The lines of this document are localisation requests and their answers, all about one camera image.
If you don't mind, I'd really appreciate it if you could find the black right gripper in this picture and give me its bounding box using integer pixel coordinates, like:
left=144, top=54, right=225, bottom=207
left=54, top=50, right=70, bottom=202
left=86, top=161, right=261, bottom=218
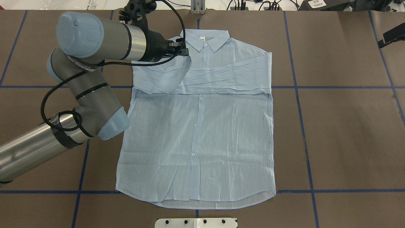
left=377, top=22, right=405, bottom=48

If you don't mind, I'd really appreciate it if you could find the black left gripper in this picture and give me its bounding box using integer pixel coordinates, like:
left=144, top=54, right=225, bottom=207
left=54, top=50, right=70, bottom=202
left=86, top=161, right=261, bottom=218
left=144, top=30, right=189, bottom=62

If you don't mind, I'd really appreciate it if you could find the light blue button shirt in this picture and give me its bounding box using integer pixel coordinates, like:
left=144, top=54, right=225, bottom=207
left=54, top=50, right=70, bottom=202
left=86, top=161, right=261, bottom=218
left=115, top=30, right=277, bottom=210

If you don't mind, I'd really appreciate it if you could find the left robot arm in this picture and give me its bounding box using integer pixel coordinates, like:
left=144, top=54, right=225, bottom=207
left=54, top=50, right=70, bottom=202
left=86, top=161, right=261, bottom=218
left=1, top=11, right=188, bottom=186

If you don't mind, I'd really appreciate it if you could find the black device with label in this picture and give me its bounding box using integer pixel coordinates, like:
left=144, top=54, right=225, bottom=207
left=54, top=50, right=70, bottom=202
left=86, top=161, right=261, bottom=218
left=298, top=0, right=354, bottom=11

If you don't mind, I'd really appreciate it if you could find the white perforated mounting plate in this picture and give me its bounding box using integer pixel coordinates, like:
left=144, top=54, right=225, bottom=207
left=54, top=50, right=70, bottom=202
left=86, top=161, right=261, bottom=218
left=154, top=218, right=238, bottom=228

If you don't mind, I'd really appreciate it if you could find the aluminium frame post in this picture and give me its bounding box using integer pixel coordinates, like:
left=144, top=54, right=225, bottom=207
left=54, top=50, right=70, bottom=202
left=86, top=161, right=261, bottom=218
left=190, top=0, right=206, bottom=15

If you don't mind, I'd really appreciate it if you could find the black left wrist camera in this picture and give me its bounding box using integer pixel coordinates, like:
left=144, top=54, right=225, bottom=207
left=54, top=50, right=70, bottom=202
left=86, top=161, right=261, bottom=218
left=119, top=0, right=157, bottom=30

